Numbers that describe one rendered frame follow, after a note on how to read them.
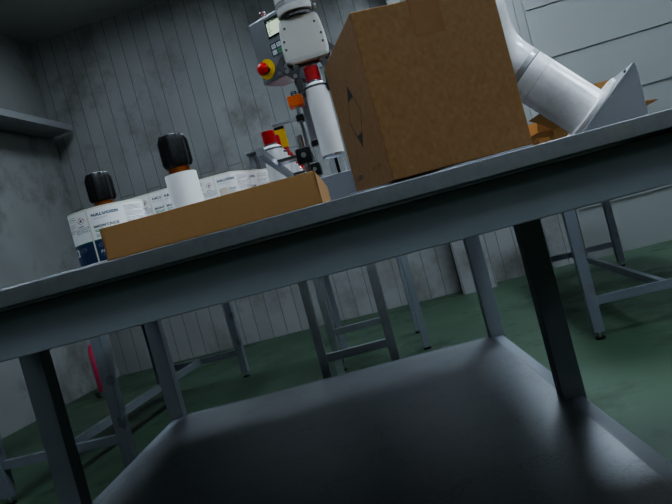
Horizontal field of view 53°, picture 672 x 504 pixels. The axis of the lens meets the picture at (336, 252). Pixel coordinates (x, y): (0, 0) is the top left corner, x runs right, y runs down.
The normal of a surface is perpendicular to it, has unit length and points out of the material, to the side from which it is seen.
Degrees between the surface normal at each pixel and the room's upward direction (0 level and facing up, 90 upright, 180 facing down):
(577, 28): 90
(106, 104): 90
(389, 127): 90
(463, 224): 90
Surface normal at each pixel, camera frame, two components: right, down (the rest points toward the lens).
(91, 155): -0.15, 0.07
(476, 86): 0.14, -0.01
